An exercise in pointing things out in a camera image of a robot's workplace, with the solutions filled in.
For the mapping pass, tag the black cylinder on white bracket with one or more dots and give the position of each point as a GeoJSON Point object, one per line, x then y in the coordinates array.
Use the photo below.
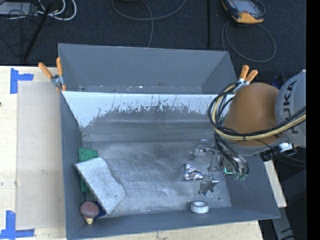
{"type": "Point", "coordinates": [273, 154]}

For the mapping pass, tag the pale wood flat board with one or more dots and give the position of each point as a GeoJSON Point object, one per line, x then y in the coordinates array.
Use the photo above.
{"type": "Point", "coordinates": [40, 154]}

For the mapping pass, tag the crumpled silver foil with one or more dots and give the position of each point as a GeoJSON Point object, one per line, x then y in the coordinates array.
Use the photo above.
{"type": "Point", "coordinates": [192, 172]}

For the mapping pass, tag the small blue flat piece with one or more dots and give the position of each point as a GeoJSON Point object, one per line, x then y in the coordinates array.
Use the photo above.
{"type": "Point", "coordinates": [101, 214]}

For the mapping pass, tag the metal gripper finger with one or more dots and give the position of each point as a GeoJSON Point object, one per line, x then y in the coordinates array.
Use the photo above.
{"type": "Point", "coordinates": [208, 184]}
{"type": "Point", "coordinates": [203, 147]}

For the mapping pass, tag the white tape roll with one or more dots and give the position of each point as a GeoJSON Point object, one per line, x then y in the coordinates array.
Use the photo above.
{"type": "Point", "coordinates": [199, 207]}

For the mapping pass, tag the grey metal bin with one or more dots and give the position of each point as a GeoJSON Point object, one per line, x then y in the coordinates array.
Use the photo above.
{"type": "Point", "coordinates": [155, 159]}

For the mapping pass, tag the red-brown toy mushroom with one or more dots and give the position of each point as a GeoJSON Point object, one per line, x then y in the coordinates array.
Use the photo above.
{"type": "Point", "coordinates": [88, 209]}

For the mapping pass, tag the pale grey flat slab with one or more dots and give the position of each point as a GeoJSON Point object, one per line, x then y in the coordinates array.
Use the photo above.
{"type": "Point", "coordinates": [102, 184]}

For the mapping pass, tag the dark green flat block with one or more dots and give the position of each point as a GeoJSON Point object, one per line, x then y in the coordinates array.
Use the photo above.
{"type": "Point", "coordinates": [87, 154]}

